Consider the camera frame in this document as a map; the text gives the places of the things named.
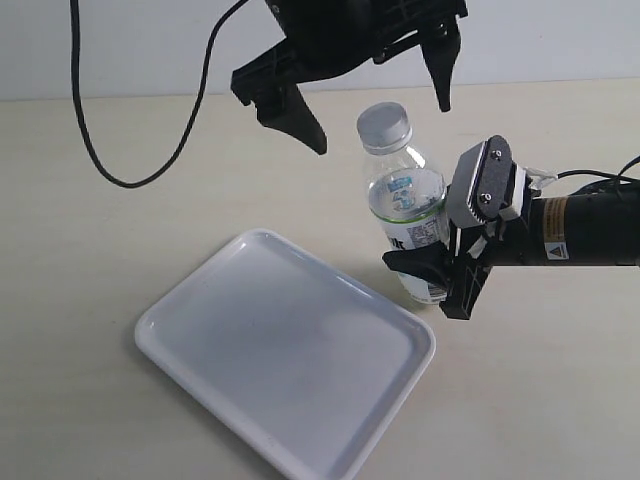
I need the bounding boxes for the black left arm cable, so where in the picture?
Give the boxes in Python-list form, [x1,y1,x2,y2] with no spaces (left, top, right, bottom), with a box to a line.
[69,0,248,189]

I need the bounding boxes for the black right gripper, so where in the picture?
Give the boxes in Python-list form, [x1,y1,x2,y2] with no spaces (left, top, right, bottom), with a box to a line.
[382,182,531,320]

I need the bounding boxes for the white bottle cap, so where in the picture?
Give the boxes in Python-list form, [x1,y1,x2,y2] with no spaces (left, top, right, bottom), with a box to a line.
[356,102,413,155]

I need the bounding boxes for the white rectangular plastic tray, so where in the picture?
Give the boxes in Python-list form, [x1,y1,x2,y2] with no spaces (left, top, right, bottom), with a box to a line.
[134,229,436,479]

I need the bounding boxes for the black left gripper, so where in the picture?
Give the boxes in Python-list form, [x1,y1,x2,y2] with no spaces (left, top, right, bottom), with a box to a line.
[231,1,468,155]

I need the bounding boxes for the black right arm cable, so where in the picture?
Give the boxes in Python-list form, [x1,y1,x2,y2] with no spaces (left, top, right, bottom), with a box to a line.
[555,155,640,187]

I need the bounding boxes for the clear Gatorade drink bottle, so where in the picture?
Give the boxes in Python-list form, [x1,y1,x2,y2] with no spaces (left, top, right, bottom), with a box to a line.
[360,134,452,305]

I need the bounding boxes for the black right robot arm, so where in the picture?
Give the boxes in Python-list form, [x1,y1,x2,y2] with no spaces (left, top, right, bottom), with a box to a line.
[383,178,639,320]

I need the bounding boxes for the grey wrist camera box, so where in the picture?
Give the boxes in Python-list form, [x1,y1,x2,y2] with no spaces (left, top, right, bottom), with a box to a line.
[445,135,516,229]

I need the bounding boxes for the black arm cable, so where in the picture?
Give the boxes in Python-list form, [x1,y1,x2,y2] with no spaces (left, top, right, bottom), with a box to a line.
[69,0,248,189]
[555,155,640,187]

